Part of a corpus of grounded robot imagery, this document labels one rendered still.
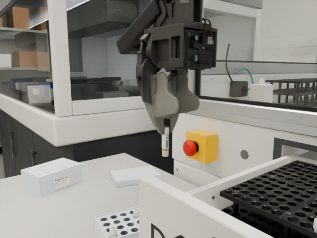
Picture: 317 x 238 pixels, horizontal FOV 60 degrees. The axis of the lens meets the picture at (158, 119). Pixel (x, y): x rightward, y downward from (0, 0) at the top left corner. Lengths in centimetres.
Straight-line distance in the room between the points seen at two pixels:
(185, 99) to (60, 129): 66
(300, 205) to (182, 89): 22
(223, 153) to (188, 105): 31
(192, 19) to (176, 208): 23
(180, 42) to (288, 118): 32
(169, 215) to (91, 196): 41
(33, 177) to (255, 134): 54
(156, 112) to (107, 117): 69
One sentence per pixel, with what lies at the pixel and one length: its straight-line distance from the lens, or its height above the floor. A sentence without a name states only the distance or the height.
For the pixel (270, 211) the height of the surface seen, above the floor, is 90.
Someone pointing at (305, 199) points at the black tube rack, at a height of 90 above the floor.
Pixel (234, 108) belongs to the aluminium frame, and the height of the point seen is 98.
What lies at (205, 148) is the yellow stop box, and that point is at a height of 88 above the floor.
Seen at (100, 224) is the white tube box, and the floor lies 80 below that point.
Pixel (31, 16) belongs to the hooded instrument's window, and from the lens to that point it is 121.
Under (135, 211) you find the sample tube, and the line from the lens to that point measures 54.
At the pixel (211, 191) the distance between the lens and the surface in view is 43.
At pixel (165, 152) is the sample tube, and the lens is 43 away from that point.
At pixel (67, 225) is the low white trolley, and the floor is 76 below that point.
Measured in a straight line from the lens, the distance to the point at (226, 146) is 69.
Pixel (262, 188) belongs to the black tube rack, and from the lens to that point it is 43.
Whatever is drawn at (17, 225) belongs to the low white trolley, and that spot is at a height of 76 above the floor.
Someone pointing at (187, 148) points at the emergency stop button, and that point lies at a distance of 68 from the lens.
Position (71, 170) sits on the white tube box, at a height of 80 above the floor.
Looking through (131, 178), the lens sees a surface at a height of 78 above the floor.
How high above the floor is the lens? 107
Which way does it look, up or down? 10 degrees down
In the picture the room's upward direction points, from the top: straight up
